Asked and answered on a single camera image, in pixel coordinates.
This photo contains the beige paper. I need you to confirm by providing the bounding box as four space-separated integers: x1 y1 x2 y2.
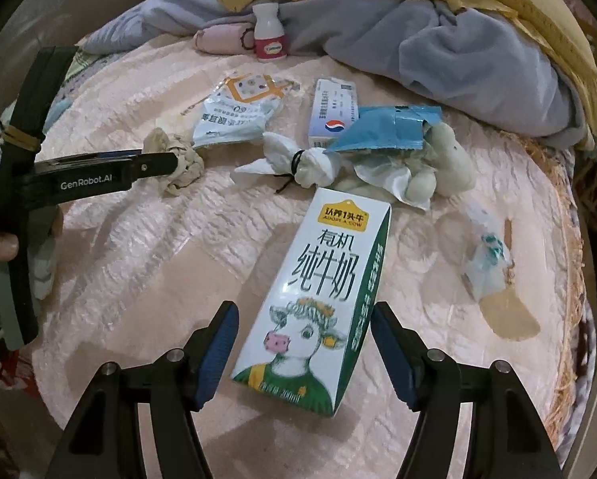
143 127 206 199

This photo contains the crumpled teal print plastic wrapper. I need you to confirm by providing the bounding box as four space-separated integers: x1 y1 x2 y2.
461 200 518 305

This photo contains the white bottle with pink label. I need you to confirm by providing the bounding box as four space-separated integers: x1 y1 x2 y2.
253 2 288 63

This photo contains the blue snack packet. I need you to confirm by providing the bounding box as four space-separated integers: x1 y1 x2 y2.
323 104 443 154

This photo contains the cream plush toy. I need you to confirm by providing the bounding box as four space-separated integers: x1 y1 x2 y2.
351 122 479 210

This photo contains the white pouch with orange print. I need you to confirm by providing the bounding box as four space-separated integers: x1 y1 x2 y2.
191 74 302 149

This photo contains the tied white tissue bundle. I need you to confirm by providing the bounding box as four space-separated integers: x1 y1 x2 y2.
233 131 339 195

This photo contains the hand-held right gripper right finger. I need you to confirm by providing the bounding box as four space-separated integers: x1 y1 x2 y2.
371 302 563 479

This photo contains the green white milk carton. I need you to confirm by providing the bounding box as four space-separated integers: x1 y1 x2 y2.
230 187 393 419

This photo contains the white medicine box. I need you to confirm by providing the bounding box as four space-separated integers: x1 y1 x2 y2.
307 78 362 149

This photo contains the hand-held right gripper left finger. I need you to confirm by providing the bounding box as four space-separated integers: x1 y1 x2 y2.
46 300 240 479

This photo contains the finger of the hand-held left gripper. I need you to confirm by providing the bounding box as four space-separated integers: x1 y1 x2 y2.
36 152 180 180

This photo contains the grey blue blanket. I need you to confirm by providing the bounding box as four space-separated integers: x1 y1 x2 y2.
86 0 586 138

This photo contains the pink rolled cloth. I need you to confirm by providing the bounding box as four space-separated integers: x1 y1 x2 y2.
195 24 257 55

